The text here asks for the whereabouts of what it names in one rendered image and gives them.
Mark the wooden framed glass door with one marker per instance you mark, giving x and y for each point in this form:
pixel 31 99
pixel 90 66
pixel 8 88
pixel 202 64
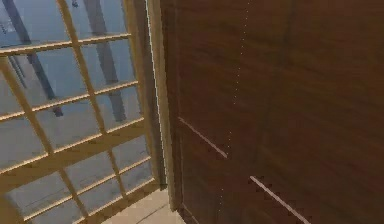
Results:
pixel 70 156

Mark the dark brown wooden cupboard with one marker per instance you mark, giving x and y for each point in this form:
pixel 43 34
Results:
pixel 283 110

